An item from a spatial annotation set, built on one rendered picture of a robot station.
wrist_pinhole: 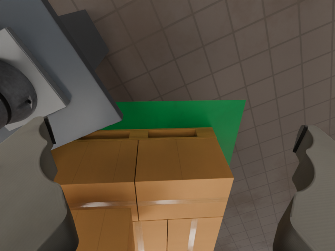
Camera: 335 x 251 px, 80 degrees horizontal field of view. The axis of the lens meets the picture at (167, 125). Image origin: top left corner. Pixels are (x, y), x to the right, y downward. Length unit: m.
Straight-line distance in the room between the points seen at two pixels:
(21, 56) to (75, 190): 0.88
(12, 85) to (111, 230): 0.73
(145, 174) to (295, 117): 1.32
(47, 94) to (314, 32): 1.57
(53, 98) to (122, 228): 0.67
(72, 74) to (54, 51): 0.08
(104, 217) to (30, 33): 0.83
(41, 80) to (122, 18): 0.80
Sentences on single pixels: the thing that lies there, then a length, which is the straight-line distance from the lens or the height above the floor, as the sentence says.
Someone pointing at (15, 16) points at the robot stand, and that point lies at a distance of 0.70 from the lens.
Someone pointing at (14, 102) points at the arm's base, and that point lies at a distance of 0.68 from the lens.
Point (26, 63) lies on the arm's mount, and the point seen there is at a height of 0.78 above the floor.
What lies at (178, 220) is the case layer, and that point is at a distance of 1.57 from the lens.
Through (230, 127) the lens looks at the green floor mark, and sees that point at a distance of 1.76.
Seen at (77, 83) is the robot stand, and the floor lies 0.75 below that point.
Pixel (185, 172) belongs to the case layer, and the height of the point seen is 0.48.
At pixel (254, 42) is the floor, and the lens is 1.53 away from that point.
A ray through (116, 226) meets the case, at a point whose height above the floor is 0.81.
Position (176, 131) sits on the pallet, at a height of 0.02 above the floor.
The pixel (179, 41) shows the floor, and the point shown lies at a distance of 1.39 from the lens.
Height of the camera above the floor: 1.35
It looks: 56 degrees down
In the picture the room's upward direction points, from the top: 173 degrees clockwise
